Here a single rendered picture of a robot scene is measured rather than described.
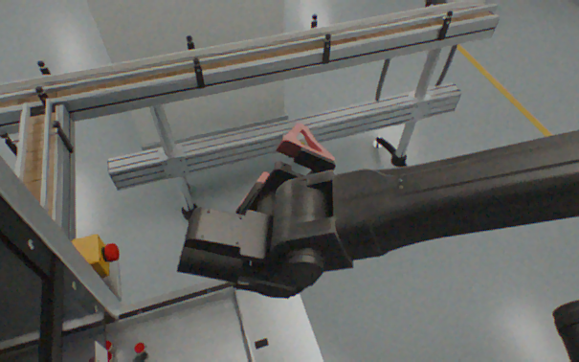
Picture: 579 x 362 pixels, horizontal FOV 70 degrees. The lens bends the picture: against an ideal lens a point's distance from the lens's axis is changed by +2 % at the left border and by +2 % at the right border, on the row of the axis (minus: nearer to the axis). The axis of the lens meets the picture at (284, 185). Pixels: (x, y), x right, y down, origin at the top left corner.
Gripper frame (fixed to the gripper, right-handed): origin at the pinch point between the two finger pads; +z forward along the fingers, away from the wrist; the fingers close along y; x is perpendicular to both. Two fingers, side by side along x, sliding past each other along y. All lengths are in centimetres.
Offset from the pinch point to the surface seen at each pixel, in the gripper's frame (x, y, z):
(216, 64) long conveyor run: -7, 43, 88
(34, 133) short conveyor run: -48, 69, 53
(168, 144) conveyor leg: -12, 81, 83
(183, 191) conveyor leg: 2, 108, 87
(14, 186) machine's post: -30.6, 21.4, -2.2
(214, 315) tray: 9, 52, 3
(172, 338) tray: 2, 56, -2
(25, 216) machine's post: -28.1, 24.2, -4.5
